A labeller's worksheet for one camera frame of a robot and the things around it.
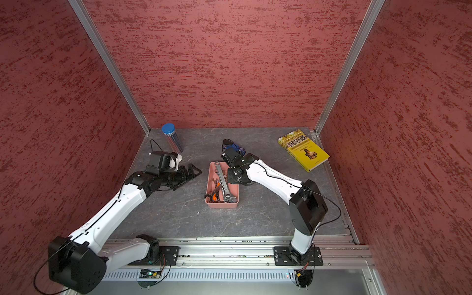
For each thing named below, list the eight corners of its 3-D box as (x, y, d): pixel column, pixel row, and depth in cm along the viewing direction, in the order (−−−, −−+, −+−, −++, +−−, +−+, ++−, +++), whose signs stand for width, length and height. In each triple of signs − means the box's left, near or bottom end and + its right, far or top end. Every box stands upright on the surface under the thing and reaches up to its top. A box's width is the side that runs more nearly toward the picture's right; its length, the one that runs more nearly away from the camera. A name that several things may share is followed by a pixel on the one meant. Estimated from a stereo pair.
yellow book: (308, 172, 102) (310, 169, 100) (277, 142, 117) (278, 138, 114) (328, 158, 108) (330, 155, 106) (295, 131, 123) (296, 128, 120)
